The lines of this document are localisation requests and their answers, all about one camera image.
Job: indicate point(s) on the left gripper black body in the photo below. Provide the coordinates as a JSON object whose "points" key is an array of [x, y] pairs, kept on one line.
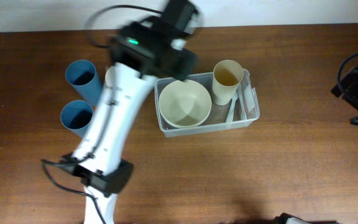
{"points": [[185, 67]]}

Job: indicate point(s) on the cream bowl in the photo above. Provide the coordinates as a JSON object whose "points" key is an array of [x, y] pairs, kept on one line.
{"points": [[184, 104]]}

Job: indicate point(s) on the blue plastic cup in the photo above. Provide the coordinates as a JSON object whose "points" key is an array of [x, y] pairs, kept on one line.
{"points": [[83, 77], [76, 116]]}

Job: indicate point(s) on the cream plastic cup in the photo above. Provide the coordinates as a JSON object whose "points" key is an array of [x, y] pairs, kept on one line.
{"points": [[109, 77], [227, 75]]}

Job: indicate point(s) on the white plastic fork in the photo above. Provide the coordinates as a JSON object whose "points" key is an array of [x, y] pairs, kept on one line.
{"points": [[230, 115]]}

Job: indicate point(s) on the clear plastic storage container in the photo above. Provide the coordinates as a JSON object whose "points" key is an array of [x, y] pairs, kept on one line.
{"points": [[216, 120]]}

